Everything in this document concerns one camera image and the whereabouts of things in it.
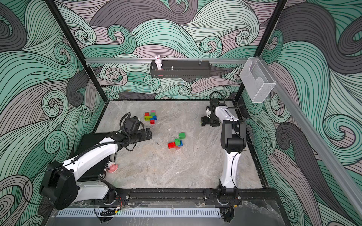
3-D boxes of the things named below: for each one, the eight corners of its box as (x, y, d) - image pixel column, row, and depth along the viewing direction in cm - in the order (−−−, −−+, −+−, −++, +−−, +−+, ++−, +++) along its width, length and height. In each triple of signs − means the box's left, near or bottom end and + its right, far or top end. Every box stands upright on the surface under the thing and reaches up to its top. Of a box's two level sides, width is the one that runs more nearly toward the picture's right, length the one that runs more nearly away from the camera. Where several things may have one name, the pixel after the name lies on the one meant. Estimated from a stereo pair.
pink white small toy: (107, 173, 83) (105, 171, 81) (110, 163, 87) (108, 161, 85) (116, 173, 83) (114, 171, 81) (119, 163, 87) (117, 161, 85)
